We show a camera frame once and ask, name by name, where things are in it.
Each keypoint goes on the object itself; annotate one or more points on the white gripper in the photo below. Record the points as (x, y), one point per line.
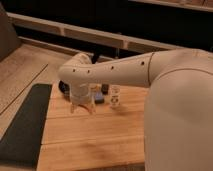
(81, 95)

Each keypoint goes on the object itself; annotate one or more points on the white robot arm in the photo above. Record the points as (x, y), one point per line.
(178, 111)

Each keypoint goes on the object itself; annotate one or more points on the small blue black object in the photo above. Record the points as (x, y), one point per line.
(99, 97)

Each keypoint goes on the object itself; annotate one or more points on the small dark block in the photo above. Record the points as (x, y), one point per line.
(105, 88)

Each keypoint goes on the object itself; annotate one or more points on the dark floor mat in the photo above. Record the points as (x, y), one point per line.
(22, 140)

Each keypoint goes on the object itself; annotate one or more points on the grey furniture corner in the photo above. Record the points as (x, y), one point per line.
(9, 40)

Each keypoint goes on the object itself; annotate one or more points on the white shelf rail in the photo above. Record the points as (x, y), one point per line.
(89, 35)

